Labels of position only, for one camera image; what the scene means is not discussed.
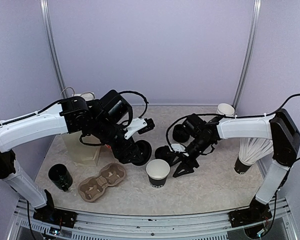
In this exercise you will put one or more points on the black lid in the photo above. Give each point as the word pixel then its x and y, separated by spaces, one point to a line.
pixel 161 153
pixel 147 149

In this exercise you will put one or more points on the stack of paper cups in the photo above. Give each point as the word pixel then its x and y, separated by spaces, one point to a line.
pixel 225 109

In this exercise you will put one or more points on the cup holding straws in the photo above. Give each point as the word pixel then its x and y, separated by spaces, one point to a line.
pixel 243 164

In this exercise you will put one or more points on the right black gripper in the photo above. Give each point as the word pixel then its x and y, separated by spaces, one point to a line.
pixel 186 164

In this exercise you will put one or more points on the left corner metal post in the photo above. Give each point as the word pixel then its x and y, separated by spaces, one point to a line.
pixel 44 5

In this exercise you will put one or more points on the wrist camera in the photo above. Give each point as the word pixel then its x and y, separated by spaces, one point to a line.
pixel 139 125
pixel 177 147

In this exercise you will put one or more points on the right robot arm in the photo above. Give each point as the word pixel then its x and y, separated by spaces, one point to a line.
pixel 277 127

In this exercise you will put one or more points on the right corner metal post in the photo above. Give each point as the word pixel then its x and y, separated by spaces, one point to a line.
pixel 257 4

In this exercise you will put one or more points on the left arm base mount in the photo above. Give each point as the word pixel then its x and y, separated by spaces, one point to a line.
pixel 50 214

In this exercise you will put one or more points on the beige paper bag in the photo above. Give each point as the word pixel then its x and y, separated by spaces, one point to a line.
pixel 81 154

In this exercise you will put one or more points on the bundle of white straws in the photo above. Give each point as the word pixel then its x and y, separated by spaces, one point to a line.
pixel 253 149

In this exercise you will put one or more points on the aluminium front rail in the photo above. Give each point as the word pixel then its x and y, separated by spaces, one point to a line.
pixel 93 225

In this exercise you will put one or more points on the brown cardboard cup carrier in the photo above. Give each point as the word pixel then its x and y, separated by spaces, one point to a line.
pixel 94 187

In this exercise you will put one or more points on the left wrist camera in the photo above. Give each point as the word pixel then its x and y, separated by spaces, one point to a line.
pixel 139 125

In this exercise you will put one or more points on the corner metal post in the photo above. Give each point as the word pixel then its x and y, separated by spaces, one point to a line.
pixel 257 4
pixel 44 5

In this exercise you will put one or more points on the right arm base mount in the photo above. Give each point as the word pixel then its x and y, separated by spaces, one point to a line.
pixel 254 213

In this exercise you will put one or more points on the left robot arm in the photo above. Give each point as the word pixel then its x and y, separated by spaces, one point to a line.
pixel 110 119

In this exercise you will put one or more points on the dark green black can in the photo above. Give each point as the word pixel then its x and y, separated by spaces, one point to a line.
pixel 60 176

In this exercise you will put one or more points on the stack of black lids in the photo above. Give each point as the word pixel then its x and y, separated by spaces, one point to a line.
pixel 179 134

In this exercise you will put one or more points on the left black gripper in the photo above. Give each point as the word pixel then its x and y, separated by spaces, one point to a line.
pixel 124 154

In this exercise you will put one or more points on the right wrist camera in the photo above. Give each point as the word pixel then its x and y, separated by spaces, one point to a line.
pixel 177 147

